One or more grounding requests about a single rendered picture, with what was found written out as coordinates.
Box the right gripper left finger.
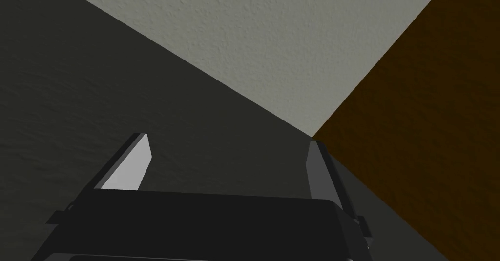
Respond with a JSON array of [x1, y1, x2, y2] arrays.
[[93, 132, 153, 192]]

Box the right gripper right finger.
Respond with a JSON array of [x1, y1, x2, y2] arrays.
[[306, 140, 358, 220]]

